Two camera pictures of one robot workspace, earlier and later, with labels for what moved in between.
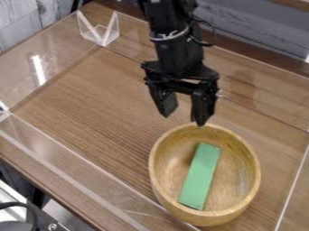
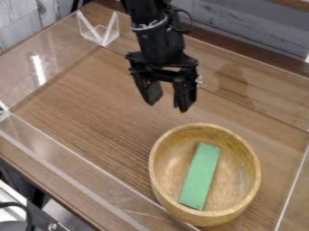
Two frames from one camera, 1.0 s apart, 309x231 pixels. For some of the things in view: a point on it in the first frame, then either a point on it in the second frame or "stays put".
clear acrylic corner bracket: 102,34 stays put
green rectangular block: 200,175 stays put
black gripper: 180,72 → 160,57
